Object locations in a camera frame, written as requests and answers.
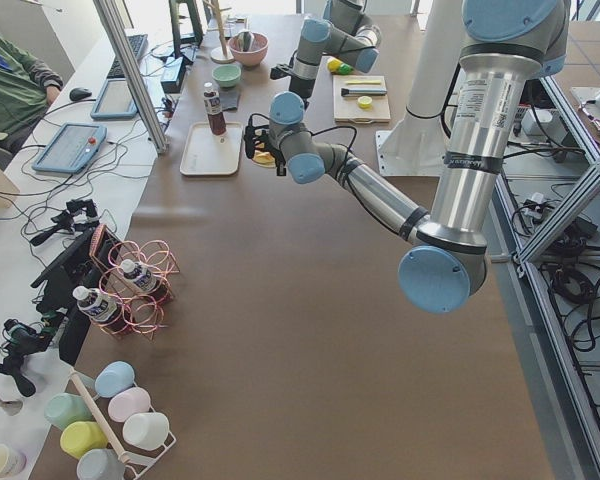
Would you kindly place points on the braided glazed donut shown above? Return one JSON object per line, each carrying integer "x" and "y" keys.
{"x": 261, "y": 146}

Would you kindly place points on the copper wire bottle rack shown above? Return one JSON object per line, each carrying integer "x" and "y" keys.
{"x": 143, "y": 312}

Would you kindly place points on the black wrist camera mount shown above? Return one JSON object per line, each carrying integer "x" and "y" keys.
{"x": 256, "y": 137}

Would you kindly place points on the aluminium frame post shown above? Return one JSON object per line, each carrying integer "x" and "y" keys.
{"x": 111, "y": 22}

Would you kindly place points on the pink bowl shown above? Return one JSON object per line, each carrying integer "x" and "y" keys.
{"x": 249, "y": 48}

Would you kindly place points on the green lime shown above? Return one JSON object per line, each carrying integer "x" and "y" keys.
{"x": 345, "y": 69}

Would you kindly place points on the blue teach pendant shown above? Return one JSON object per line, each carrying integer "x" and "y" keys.
{"x": 114, "y": 102}
{"x": 72, "y": 148}

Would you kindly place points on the half lemon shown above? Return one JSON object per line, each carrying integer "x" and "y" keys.
{"x": 364, "y": 102}

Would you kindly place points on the grey folded cloth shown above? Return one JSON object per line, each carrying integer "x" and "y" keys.
{"x": 229, "y": 98}

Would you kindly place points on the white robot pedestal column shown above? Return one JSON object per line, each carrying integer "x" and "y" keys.
{"x": 417, "y": 144}

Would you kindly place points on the white cup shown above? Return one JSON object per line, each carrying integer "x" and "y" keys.
{"x": 147, "y": 431}

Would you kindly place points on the bottle in rack upper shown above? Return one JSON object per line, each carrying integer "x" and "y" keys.
{"x": 139, "y": 276}

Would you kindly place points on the blue cup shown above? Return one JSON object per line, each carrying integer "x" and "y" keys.
{"x": 114, "y": 378}

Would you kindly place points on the pink cup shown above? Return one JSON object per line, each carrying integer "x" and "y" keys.
{"x": 129, "y": 402}

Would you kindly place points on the white cup rack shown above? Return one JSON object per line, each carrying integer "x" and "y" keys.
{"x": 137, "y": 461}

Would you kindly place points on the green cup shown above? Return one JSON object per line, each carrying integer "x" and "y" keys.
{"x": 64, "y": 409}

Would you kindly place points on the white round plate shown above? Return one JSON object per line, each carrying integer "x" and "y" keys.
{"x": 264, "y": 159}

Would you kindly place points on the bottle in rack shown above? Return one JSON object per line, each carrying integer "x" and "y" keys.
{"x": 98, "y": 305}
{"x": 139, "y": 276}

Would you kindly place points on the person in green jacket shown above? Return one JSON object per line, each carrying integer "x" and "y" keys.
{"x": 28, "y": 86}

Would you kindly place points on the cream rabbit tray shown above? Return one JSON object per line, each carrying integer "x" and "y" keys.
{"x": 206, "y": 154}

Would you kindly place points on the blue teach pendant near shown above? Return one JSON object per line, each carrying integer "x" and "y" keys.
{"x": 72, "y": 148}

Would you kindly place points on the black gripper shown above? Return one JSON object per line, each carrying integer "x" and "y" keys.
{"x": 277, "y": 153}

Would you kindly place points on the yellow plastic knife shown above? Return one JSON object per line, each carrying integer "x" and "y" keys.
{"x": 363, "y": 81}

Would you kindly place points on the blue teach pendant far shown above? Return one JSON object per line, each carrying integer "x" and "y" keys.
{"x": 114, "y": 102}

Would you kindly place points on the yellow cup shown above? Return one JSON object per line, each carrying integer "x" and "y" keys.
{"x": 80, "y": 437}

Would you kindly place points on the wooden cutting board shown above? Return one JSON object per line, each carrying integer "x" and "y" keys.
{"x": 346, "y": 108}

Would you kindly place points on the wooden mug tree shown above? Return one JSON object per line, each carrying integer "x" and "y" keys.
{"x": 219, "y": 54}

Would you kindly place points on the black computer mouse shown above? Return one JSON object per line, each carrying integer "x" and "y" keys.
{"x": 79, "y": 94}

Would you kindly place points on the bottle in rack lower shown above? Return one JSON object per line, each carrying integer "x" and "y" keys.
{"x": 98, "y": 305}

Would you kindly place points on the dark drink bottle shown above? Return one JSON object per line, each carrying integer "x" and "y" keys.
{"x": 214, "y": 109}

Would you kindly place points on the grey cup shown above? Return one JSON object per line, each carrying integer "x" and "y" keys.
{"x": 100, "y": 464}

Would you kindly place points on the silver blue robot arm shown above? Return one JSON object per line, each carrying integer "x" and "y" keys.
{"x": 506, "y": 44}
{"x": 344, "y": 32}

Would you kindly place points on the mint green bowl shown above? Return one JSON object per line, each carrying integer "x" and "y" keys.
{"x": 227, "y": 75}

